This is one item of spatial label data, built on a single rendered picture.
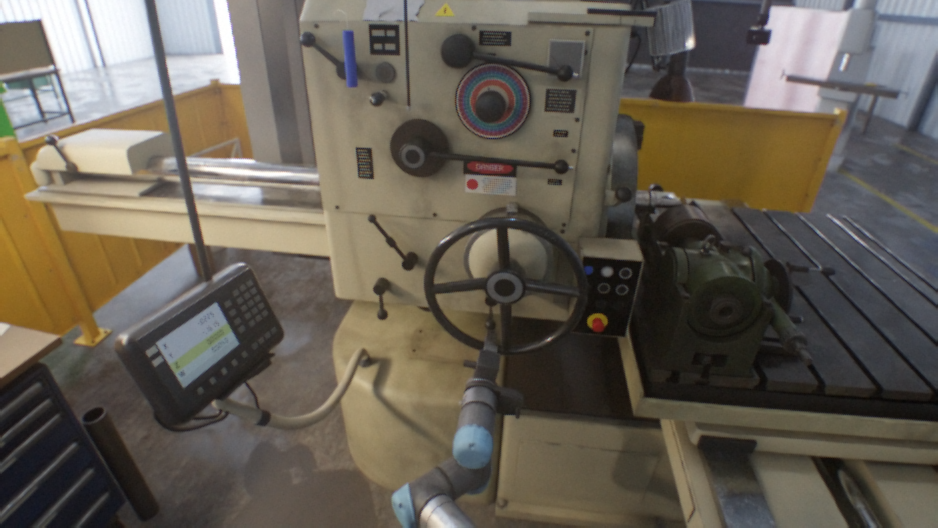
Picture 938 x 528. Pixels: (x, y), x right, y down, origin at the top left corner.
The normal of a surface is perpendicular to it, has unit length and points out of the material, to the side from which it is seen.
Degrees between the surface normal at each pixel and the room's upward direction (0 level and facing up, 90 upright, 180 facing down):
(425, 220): 90
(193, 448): 0
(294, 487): 0
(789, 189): 90
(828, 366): 0
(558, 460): 90
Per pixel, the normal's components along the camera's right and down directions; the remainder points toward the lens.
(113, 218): -0.14, 0.47
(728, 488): 0.02, -0.88
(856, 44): -0.70, 0.33
